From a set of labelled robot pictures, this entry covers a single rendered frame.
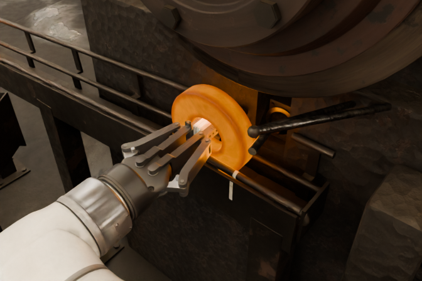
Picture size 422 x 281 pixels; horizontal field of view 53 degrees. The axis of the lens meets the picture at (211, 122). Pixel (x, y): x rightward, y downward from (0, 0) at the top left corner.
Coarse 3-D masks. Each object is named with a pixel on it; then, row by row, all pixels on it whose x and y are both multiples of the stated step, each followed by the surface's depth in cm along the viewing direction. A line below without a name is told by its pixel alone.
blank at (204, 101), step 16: (192, 96) 65; (208, 96) 63; (224, 96) 64; (176, 112) 70; (192, 112) 67; (208, 112) 64; (224, 112) 62; (240, 112) 63; (224, 128) 64; (240, 128) 63; (224, 144) 66; (240, 144) 63; (224, 160) 68; (240, 160) 65
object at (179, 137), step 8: (184, 128) 65; (176, 136) 64; (184, 136) 65; (160, 144) 63; (168, 144) 63; (176, 144) 64; (152, 152) 61; (160, 152) 62; (168, 152) 63; (136, 160) 59; (144, 160) 59
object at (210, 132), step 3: (210, 126) 66; (213, 126) 66; (207, 129) 66; (210, 129) 66; (213, 129) 66; (216, 129) 66; (207, 132) 65; (210, 132) 65; (213, 132) 66; (216, 132) 67; (207, 135) 65; (210, 135) 66; (213, 135) 66; (204, 138) 64; (210, 138) 66; (201, 141) 64; (210, 144) 63; (210, 147) 63; (210, 150) 64
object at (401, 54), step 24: (408, 24) 38; (192, 48) 58; (384, 48) 40; (408, 48) 39; (216, 72) 57; (240, 72) 54; (336, 72) 45; (360, 72) 43; (384, 72) 41; (288, 96) 51; (312, 96) 49
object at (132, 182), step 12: (132, 156) 61; (156, 156) 61; (120, 168) 56; (132, 168) 59; (144, 168) 59; (168, 168) 59; (108, 180) 54; (120, 180) 54; (132, 180) 55; (144, 180) 58; (156, 180) 57; (168, 180) 58; (120, 192) 54; (132, 192) 54; (144, 192) 55; (156, 192) 57; (132, 204) 54; (144, 204) 56; (132, 216) 55
